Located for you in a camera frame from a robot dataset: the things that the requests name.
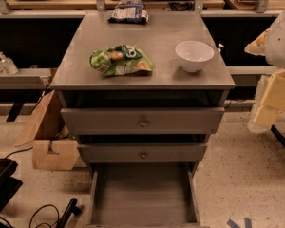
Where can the grey drawer cabinet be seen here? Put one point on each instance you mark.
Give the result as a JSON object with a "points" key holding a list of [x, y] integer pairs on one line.
{"points": [[78, 85]]}

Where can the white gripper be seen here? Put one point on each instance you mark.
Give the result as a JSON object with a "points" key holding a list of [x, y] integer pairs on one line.
{"points": [[281, 45]]}

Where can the grey drawer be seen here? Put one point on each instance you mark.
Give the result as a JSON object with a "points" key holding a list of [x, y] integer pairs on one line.
{"points": [[143, 195], [142, 121], [142, 152]]}

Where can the blue floor tape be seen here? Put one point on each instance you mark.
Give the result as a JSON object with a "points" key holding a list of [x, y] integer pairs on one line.
{"points": [[239, 223]]}

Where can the blue white snack bag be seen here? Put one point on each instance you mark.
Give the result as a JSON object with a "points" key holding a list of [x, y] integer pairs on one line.
{"points": [[129, 12]]}

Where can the grey bottom drawer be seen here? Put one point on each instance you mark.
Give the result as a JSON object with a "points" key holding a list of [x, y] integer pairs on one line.
{"points": [[143, 195]]}

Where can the clear sanitizer bottle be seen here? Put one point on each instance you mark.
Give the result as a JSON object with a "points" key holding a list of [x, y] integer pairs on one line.
{"points": [[7, 65]]}

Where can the green chip bag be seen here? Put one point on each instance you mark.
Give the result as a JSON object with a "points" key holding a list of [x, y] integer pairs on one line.
{"points": [[120, 60]]}

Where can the cardboard box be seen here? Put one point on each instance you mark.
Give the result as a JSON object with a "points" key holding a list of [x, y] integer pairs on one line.
{"points": [[52, 149]]}

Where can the white bowl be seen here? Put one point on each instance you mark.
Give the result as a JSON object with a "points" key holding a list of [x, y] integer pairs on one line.
{"points": [[193, 55]]}

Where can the grey middle drawer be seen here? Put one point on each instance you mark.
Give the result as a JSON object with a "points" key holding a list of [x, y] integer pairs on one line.
{"points": [[142, 152]]}

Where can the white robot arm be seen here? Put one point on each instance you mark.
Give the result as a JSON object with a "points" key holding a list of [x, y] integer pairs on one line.
{"points": [[276, 55]]}

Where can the grey top drawer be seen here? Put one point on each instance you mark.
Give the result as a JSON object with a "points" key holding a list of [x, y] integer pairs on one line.
{"points": [[142, 121]]}

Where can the black stand leg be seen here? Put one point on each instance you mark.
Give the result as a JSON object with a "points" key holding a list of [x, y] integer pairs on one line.
{"points": [[72, 209]]}

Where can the white pump dispenser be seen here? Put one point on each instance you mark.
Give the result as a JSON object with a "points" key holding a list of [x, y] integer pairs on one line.
{"points": [[220, 48]]}

